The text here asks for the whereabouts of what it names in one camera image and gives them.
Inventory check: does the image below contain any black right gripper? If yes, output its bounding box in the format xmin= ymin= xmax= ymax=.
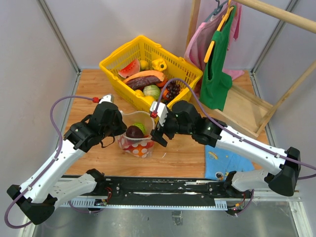
xmin=150 ymin=110 xmax=193 ymax=147

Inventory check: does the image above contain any green custard apple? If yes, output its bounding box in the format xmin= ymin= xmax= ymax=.
xmin=133 ymin=122 xmax=146 ymax=134

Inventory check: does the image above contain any clear polka dot zip bag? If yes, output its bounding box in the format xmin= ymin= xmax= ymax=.
xmin=116 ymin=111 xmax=155 ymax=158

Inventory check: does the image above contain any dark purple mangosteen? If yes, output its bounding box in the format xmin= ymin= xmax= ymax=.
xmin=125 ymin=125 xmax=145 ymax=139

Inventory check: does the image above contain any orange persimmon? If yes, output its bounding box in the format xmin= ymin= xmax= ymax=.
xmin=132 ymin=145 xmax=148 ymax=158

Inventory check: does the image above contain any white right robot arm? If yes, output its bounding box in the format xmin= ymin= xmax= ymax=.
xmin=150 ymin=100 xmax=300 ymax=198

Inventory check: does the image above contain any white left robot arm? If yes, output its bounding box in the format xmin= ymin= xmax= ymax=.
xmin=7 ymin=94 xmax=127 ymax=225

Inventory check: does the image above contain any yellow lemon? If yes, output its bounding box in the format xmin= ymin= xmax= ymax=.
xmin=144 ymin=96 xmax=156 ymax=105

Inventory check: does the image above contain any small orange pumpkin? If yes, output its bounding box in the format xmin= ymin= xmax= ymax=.
xmin=161 ymin=89 xmax=169 ymax=100

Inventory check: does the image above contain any pale green cabbage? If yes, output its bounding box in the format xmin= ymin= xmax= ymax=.
xmin=143 ymin=84 xmax=161 ymax=99

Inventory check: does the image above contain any dark grape bunch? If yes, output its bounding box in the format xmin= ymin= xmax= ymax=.
xmin=165 ymin=81 xmax=181 ymax=101

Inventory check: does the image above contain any watermelon slice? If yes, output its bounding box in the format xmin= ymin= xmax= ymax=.
xmin=118 ymin=59 xmax=140 ymax=79

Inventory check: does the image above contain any papaya half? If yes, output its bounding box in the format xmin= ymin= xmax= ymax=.
xmin=122 ymin=70 xmax=166 ymax=84

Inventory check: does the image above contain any blue cartoon cloth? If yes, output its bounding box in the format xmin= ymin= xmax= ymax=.
xmin=204 ymin=146 xmax=255 ymax=181

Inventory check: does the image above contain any green shirt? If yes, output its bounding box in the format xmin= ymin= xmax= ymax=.
xmin=199 ymin=19 xmax=233 ymax=111

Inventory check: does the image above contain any yellow bell pepper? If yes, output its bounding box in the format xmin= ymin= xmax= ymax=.
xmin=152 ymin=58 xmax=167 ymax=72

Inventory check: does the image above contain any yellow plastic basket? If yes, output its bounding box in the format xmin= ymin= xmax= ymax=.
xmin=99 ymin=36 xmax=202 ymax=112

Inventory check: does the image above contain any wooden clothes rack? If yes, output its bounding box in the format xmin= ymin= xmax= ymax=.
xmin=185 ymin=0 xmax=316 ymax=139

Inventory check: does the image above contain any pink garment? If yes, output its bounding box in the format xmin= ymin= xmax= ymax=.
xmin=184 ymin=1 xmax=242 ymax=71

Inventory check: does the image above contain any grey hanger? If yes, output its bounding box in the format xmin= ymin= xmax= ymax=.
xmin=204 ymin=0 xmax=228 ymax=22

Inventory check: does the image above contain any yellow hanger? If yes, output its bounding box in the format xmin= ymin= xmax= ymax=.
xmin=203 ymin=0 xmax=236 ymax=63

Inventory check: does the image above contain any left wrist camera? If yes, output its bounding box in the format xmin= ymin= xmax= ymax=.
xmin=92 ymin=94 xmax=114 ymax=104

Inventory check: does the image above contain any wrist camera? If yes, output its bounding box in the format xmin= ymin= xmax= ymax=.
xmin=150 ymin=101 xmax=168 ymax=128
xmin=92 ymin=94 xmax=114 ymax=104

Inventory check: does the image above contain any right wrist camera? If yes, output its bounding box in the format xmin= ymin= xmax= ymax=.
xmin=150 ymin=101 xmax=168 ymax=128

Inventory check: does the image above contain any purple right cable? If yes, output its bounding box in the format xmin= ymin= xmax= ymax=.
xmin=153 ymin=78 xmax=316 ymax=218

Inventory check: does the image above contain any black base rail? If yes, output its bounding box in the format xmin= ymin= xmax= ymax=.
xmin=87 ymin=176 xmax=250 ymax=208

